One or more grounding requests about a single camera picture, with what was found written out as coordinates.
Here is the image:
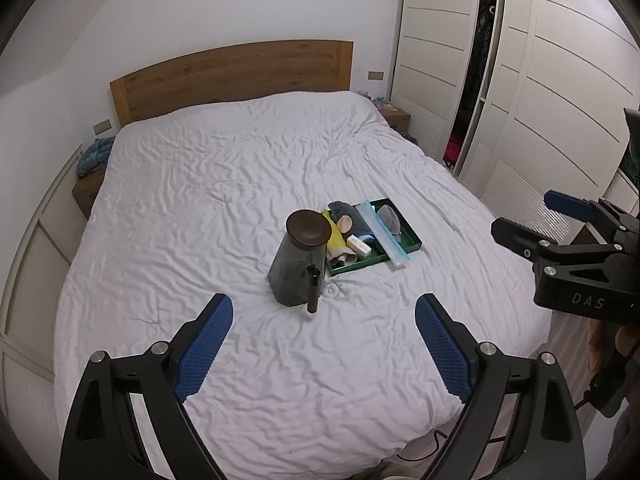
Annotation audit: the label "grey pitcher with dark handle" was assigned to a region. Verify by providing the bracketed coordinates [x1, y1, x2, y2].
[267, 210, 333, 315]

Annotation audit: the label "dark teal cloth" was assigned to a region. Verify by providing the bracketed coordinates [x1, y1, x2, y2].
[327, 201, 368, 233]

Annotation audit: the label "blue knitted cloth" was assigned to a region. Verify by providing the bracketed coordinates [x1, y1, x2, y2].
[76, 136, 118, 178]

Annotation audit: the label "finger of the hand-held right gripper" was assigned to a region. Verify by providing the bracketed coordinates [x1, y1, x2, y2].
[544, 189, 632, 235]
[491, 216, 632, 266]

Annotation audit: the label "grey fabric eye mask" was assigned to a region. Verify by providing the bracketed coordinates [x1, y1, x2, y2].
[376, 204, 402, 238]

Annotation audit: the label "white panelled wardrobe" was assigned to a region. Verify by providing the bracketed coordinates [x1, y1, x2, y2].
[390, 0, 640, 271]

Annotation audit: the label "dark hanging clothes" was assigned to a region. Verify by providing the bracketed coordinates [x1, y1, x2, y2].
[462, 0, 501, 111]

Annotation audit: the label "clear zip bag blue strip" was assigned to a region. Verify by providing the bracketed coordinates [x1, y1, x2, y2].
[356, 200, 412, 270]

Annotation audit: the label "clear packet of beige pads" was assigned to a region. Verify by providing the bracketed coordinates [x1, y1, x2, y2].
[346, 234, 373, 260]

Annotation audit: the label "green metal tray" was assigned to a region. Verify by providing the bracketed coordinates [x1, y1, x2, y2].
[324, 198, 423, 278]

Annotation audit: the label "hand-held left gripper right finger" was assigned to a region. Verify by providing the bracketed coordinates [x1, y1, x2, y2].
[415, 294, 587, 480]

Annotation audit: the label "wooden headboard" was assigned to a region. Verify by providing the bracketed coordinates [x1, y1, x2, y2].
[109, 40, 354, 128]

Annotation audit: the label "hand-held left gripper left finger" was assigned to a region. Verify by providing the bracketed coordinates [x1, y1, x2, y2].
[59, 292, 235, 480]

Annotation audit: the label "white bed sheet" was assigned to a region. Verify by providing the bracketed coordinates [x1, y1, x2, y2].
[52, 91, 553, 480]

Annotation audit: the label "wooden nightstand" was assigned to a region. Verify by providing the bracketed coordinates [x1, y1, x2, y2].
[72, 167, 107, 221]
[382, 102, 412, 133]

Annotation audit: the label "person's right hand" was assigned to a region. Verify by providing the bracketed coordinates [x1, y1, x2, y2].
[588, 319, 608, 377]

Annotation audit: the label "yellow towel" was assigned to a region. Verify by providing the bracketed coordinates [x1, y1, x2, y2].
[320, 208, 358, 266]

